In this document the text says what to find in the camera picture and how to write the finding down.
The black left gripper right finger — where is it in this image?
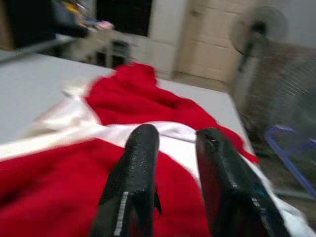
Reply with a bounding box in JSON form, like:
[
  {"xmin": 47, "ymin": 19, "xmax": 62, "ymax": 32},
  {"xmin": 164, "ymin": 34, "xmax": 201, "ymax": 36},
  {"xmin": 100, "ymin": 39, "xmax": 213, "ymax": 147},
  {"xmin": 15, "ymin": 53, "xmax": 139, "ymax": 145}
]
[{"xmin": 196, "ymin": 127, "xmax": 292, "ymax": 237}]

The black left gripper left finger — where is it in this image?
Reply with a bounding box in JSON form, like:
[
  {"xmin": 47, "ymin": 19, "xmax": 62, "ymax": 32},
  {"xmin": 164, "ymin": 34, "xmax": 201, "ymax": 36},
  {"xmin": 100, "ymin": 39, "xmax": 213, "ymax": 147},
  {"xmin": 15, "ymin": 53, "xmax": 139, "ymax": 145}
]
[{"xmin": 90, "ymin": 124, "xmax": 162, "ymax": 237}]

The purple plastic hanger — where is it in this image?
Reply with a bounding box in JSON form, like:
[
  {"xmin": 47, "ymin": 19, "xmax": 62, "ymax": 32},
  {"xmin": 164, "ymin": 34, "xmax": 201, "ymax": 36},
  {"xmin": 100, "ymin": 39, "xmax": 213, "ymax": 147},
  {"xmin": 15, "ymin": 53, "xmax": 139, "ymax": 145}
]
[{"xmin": 264, "ymin": 125, "xmax": 316, "ymax": 198}]

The white cotton shirt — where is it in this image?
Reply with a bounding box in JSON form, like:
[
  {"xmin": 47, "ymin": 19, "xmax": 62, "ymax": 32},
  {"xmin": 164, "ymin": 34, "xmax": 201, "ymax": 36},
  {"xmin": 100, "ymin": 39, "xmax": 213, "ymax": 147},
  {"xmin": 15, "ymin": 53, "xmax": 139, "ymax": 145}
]
[{"xmin": 0, "ymin": 79, "xmax": 316, "ymax": 237}]

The red jersey with white trim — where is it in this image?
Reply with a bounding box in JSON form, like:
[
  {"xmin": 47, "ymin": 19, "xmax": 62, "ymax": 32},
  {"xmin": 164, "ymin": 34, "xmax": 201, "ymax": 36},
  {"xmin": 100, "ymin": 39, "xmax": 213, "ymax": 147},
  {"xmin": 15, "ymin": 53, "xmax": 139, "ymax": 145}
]
[{"xmin": 85, "ymin": 63, "xmax": 260, "ymax": 165}]

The white low cabinet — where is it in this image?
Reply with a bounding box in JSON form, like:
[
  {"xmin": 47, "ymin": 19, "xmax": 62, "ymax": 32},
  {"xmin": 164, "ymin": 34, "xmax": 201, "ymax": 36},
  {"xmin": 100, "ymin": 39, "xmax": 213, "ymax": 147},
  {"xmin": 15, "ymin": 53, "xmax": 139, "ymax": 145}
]
[{"xmin": 81, "ymin": 32, "xmax": 178, "ymax": 75}]

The beige panel door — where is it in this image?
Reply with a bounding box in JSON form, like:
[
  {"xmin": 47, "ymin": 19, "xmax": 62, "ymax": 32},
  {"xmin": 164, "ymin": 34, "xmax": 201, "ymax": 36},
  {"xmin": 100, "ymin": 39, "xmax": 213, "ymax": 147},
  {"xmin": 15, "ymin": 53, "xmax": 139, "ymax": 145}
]
[{"xmin": 174, "ymin": 0, "xmax": 252, "ymax": 86}]

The grey standing fan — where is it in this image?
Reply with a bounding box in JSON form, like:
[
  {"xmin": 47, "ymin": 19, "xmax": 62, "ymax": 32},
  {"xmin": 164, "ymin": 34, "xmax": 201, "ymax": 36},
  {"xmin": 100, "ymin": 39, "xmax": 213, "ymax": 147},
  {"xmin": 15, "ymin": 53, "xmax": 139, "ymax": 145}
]
[{"xmin": 229, "ymin": 4, "xmax": 289, "ymax": 107}]

